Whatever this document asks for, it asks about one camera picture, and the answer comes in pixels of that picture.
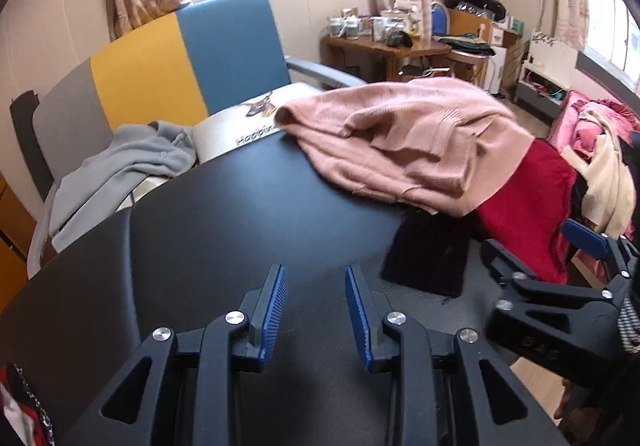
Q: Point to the grey yellow blue chair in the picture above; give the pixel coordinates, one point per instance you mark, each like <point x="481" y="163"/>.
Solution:
<point x="180" y="68"/>

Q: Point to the red garment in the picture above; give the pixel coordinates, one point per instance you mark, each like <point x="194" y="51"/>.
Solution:
<point x="526" y="215"/>

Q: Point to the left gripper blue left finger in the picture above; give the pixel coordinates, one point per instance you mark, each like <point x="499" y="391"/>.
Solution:
<point x="179" y="388"/>

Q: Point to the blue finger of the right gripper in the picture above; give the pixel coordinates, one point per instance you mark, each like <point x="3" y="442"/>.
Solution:
<point x="506" y="269"/>
<point x="585" y="239"/>

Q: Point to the pink knit sweater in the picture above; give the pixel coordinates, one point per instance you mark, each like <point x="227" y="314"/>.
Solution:
<point x="438" y="143"/>

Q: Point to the pile of pink bedding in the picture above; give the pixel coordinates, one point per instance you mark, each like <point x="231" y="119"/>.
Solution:
<point x="592" y="135"/>

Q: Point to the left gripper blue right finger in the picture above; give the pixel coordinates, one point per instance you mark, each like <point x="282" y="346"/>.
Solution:
<point x="447" y="389"/>

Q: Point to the white printed pillow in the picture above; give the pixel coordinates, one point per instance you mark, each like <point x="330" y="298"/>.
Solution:
<point x="245" y="123"/>

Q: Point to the grey cardigan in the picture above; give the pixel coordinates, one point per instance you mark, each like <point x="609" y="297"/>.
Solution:
<point x="139" y="159"/>

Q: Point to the black folded cloth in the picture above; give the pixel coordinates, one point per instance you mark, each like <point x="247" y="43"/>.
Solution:
<point x="429" y="253"/>

